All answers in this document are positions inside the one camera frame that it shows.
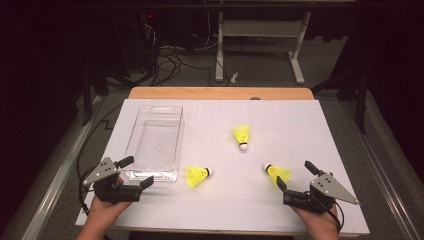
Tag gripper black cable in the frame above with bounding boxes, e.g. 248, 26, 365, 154
318, 194, 345, 234
76, 103, 124, 216

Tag grey metal floor rail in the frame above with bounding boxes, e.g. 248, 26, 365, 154
339, 99, 421, 240
19, 96, 104, 240

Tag yellow shuttlecock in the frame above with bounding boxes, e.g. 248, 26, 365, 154
262, 162, 293, 188
232, 124, 252, 152
184, 165, 214, 189

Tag person's right hand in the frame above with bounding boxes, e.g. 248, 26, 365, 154
291, 203, 340, 240

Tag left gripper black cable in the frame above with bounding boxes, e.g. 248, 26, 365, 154
76, 103, 124, 216

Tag wooden table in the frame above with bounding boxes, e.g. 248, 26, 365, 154
109, 86, 354, 238

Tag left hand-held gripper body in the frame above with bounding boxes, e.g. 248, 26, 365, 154
82, 156, 143, 205

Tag black metal stand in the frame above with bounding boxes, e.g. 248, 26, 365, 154
79, 64, 111, 128
311, 66, 369, 134

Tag dark curtain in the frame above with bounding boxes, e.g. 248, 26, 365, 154
0, 0, 88, 231
353, 0, 424, 184

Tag white board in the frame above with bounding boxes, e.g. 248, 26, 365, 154
75, 98, 370, 236

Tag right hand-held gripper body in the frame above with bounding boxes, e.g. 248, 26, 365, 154
282, 172, 360, 215

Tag white metal desk frame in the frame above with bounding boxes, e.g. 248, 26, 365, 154
214, 11, 306, 86

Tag clear plastic container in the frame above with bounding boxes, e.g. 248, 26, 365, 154
120, 105, 185, 183

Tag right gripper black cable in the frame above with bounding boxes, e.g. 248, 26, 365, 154
318, 194, 345, 234

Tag person's left hand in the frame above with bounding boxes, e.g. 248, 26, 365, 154
87, 195, 134, 225

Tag dark computer tower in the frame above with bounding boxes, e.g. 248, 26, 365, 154
113, 9, 161, 73

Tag tangle of black floor cables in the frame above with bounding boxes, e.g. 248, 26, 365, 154
143, 23, 231, 88

